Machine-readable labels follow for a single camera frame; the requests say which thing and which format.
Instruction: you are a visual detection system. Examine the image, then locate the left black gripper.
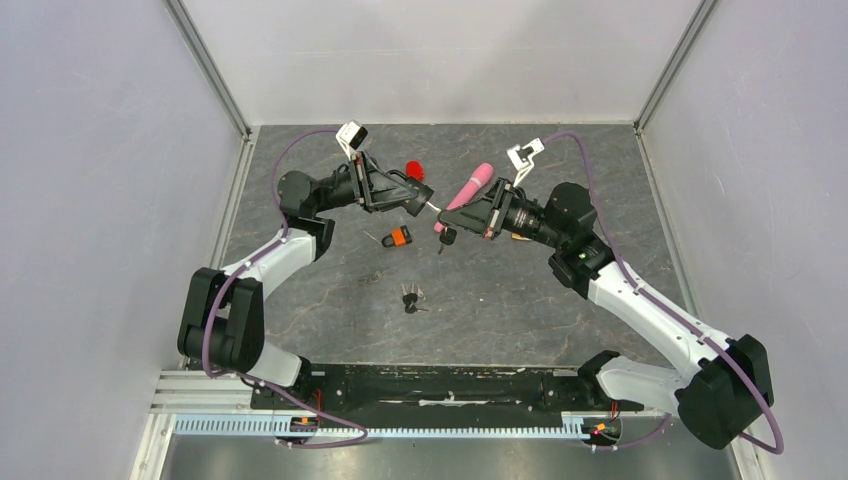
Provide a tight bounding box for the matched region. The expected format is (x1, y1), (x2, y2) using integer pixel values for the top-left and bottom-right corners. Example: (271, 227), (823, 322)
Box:
(314, 150), (421, 214)

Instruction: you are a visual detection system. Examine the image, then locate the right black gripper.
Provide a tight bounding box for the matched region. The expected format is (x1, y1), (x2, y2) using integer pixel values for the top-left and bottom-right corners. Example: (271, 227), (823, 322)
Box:
(442, 178), (565, 250)

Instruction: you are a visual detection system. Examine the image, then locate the black-head key set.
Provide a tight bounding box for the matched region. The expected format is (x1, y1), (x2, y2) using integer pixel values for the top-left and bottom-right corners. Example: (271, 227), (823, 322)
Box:
(426, 201), (457, 255)

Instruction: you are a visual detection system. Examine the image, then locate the black Kaijing padlock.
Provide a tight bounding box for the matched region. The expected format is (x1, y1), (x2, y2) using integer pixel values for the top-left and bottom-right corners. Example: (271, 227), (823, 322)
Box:
(402, 178), (434, 217)

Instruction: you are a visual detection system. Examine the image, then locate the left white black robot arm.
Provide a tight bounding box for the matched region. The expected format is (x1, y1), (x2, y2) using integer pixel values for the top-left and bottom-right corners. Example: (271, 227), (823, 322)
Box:
(176, 151), (433, 408)

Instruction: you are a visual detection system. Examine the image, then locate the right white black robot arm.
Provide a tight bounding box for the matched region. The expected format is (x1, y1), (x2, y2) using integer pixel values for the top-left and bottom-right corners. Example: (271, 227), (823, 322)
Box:
(438, 178), (785, 454)

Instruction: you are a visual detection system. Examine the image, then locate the small silver key bunch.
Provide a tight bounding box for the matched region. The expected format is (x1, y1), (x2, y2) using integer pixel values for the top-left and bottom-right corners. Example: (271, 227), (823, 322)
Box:
(359, 269), (388, 285)

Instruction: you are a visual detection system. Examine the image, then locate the black-head key bunch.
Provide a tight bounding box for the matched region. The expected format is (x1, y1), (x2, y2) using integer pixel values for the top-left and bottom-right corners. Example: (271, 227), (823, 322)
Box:
(401, 282), (426, 314)

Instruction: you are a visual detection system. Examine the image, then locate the red plastic cap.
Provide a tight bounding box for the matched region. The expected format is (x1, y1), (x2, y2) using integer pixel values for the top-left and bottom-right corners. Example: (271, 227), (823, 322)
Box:
(405, 160), (425, 183)

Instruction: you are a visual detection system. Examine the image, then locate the pink cylindrical wand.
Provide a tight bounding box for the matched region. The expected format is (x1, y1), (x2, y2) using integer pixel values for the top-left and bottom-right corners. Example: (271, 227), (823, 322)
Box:
(447, 163), (494, 211)

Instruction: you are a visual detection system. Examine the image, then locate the orange black padlock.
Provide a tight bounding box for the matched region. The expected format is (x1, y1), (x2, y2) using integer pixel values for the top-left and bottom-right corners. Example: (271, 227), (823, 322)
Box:
(381, 225), (413, 248)

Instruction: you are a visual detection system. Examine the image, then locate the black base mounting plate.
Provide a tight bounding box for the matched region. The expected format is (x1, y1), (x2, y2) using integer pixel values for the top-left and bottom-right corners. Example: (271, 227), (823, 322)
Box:
(250, 362), (645, 413)

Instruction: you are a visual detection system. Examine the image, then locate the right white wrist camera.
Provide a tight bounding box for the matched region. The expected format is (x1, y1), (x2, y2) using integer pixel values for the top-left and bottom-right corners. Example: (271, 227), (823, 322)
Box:
(507, 138), (545, 187)

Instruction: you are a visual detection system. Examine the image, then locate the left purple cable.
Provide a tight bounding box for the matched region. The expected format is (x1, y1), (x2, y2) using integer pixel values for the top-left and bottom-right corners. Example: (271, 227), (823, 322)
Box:
(200, 129), (370, 450)

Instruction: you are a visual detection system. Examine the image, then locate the purple cable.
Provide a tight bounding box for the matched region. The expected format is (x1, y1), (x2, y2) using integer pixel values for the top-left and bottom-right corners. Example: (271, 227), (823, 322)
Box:
(541, 130), (786, 456)
(200, 129), (370, 450)

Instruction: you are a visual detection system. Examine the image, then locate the white slotted cable duct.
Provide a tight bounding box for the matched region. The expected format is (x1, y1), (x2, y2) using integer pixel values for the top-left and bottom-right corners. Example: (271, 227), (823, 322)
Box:
(173, 414), (621, 441)

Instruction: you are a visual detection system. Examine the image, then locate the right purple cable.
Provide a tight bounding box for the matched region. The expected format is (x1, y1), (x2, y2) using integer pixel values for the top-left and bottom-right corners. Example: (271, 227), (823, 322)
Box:
(541, 130), (786, 456)

